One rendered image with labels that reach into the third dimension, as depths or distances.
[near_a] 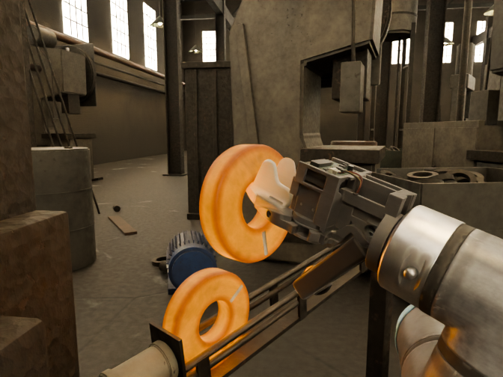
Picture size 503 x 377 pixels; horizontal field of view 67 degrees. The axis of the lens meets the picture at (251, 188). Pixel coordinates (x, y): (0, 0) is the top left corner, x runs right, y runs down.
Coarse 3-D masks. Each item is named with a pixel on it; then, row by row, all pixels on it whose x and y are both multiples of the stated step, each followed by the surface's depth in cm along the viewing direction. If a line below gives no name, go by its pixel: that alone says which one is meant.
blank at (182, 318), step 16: (208, 272) 59; (224, 272) 60; (192, 288) 56; (208, 288) 58; (224, 288) 60; (240, 288) 63; (176, 304) 55; (192, 304) 56; (208, 304) 58; (224, 304) 62; (240, 304) 63; (176, 320) 54; (192, 320) 56; (224, 320) 63; (240, 320) 64; (192, 336) 56; (208, 336) 61; (224, 336) 61; (240, 336) 64; (192, 352) 57
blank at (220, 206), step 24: (240, 144) 50; (216, 168) 46; (240, 168) 47; (216, 192) 45; (240, 192) 47; (216, 216) 45; (240, 216) 48; (216, 240) 46; (240, 240) 48; (264, 240) 51
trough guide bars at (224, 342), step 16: (320, 256) 88; (288, 272) 80; (272, 288) 77; (256, 304) 73; (272, 304) 78; (288, 304) 71; (304, 304) 74; (208, 320) 64; (256, 320) 64; (272, 320) 67; (208, 352) 56; (224, 352) 59; (192, 368) 54; (208, 368) 56
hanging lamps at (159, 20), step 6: (492, 6) 1060; (486, 12) 1078; (492, 12) 1086; (156, 18) 1189; (162, 18) 1194; (150, 24) 1182; (156, 24) 1212; (162, 24) 1216; (450, 42) 1428; (192, 48) 1572; (198, 48) 1575
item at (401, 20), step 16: (400, 0) 763; (416, 0) 777; (400, 16) 768; (416, 16) 786; (400, 32) 777; (400, 80) 854; (400, 96) 857; (400, 112) 862; (400, 128) 867; (400, 144) 872
